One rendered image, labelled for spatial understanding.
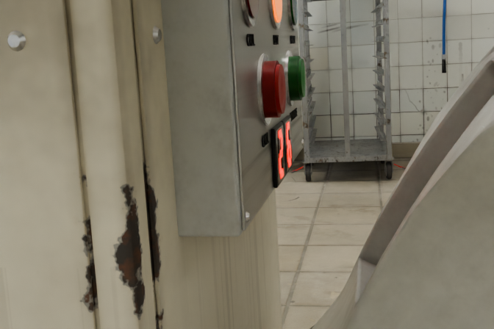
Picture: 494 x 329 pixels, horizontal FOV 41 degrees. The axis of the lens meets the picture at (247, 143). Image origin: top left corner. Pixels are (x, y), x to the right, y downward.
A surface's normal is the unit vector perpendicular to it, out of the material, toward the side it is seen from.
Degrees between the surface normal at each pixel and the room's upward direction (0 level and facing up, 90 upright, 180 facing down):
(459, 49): 90
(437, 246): 90
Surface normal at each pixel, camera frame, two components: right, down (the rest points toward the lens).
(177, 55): -0.19, 0.15
